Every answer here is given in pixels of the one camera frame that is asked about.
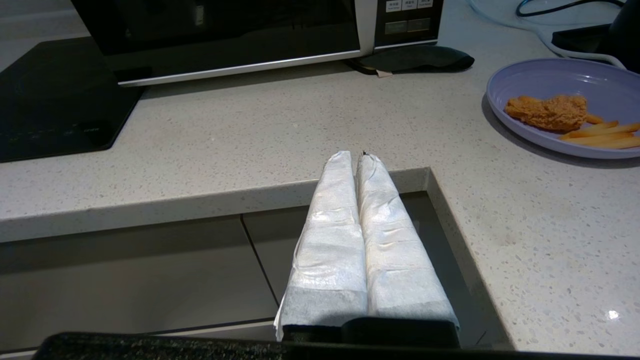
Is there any black cloth pad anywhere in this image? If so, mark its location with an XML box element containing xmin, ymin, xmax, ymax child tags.
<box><xmin>347</xmin><ymin>45</ymin><xmax>475</xmax><ymax>77</ymax></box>

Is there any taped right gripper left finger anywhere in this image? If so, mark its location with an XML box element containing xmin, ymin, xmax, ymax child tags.
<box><xmin>274</xmin><ymin>151</ymin><xmax>369</xmax><ymax>343</ymax></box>

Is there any purple plate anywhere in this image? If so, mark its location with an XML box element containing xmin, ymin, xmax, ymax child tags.
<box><xmin>486</xmin><ymin>57</ymin><xmax>640</xmax><ymax>160</ymax></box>

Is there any black flat appliance base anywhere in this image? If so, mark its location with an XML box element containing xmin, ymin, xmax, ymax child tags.
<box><xmin>551</xmin><ymin>23</ymin><xmax>617</xmax><ymax>52</ymax></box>

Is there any white power cable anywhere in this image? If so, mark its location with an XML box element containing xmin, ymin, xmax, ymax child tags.
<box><xmin>467</xmin><ymin>0</ymin><xmax>627</xmax><ymax>69</ymax></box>

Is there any silver microwave oven body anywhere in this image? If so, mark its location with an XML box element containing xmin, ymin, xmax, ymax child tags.
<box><xmin>372</xmin><ymin>0</ymin><xmax>445</xmax><ymax>52</ymax></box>

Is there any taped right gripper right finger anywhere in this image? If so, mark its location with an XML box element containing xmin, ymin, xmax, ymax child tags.
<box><xmin>344</xmin><ymin>153</ymin><xmax>460</xmax><ymax>349</ymax></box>

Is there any black power cable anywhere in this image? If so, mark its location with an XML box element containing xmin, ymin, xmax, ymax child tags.
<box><xmin>515</xmin><ymin>0</ymin><xmax>626</xmax><ymax>18</ymax></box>

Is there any black induction cooktop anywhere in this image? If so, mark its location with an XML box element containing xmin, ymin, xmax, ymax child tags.
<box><xmin>0</xmin><ymin>36</ymin><xmax>147</xmax><ymax>164</ymax></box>

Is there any black glass microwave door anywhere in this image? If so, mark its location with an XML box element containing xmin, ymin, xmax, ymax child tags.
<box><xmin>71</xmin><ymin>0</ymin><xmax>378</xmax><ymax>87</ymax></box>

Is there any black rounded appliance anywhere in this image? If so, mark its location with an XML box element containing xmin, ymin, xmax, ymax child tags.
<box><xmin>597</xmin><ymin>0</ymin><xmax>640</xmax><ymax>74</ymax></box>

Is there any fried chicken piece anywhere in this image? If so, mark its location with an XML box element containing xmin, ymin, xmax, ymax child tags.
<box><xmin>504</xmin><ymin>95</ymin><xmax>589</xmax><ymax>133</ymax></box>

